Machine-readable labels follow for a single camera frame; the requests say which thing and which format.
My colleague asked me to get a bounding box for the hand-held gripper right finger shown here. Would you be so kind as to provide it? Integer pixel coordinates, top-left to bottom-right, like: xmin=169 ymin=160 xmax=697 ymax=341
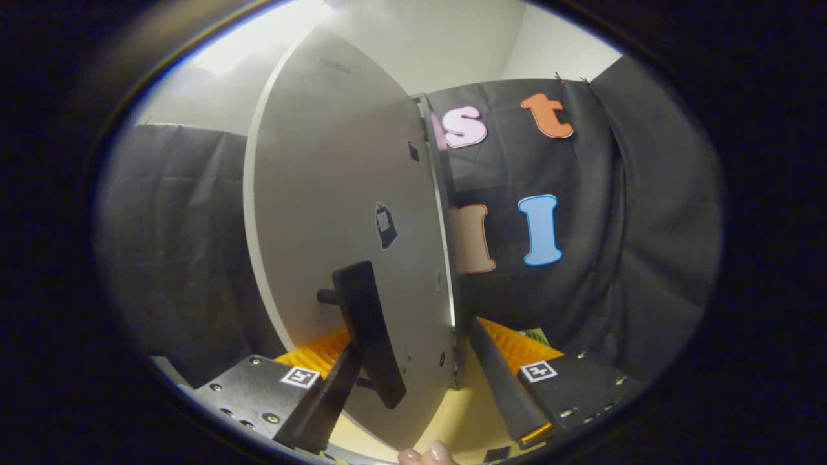
xmin=467 ymin=316 xmax=648 ymax=451

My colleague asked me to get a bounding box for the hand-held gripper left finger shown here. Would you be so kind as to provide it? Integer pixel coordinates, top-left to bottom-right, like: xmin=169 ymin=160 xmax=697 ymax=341
xmin=176 ymin=325 xmax=364 ymax=455

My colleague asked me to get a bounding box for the grey shoe cabinet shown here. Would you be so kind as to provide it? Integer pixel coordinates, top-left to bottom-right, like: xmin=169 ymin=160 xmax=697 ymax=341
xmin=413 ymin=93 xmax=468 ymax=392

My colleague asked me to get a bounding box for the black door handle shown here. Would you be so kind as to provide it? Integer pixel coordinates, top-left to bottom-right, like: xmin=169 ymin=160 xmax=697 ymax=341
xmin=316 ymin=260 xmax=408 ymax=411

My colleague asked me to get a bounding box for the black backdrop cloth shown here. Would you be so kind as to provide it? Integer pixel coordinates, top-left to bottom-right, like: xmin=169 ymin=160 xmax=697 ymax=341
xmin=94 ymin=76 xmax=724 ymax=388

